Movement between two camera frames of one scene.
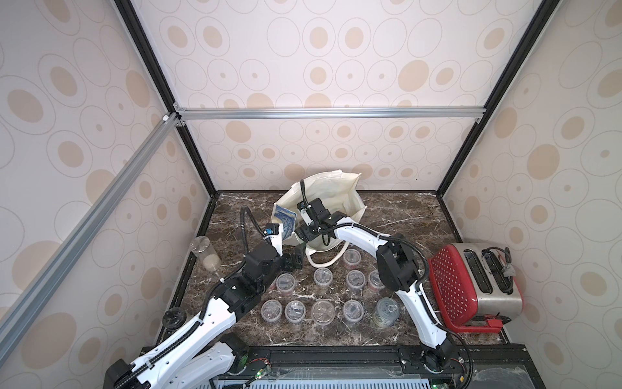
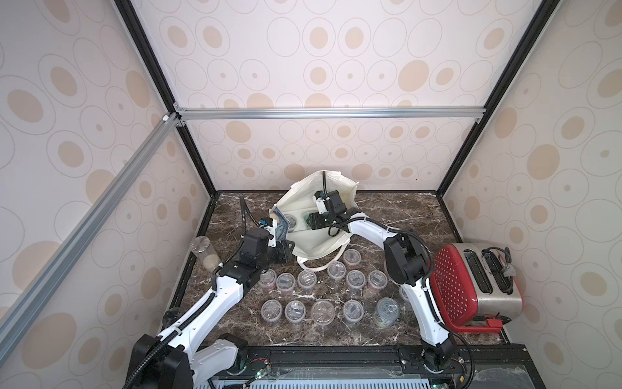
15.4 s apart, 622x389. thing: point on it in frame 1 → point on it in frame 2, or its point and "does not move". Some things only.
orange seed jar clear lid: x=323 y=276 → x=336 y=271
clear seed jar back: x=285 y=283 does not move
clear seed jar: x=323 y=312 does not move
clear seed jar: x=353 y=310 does not move
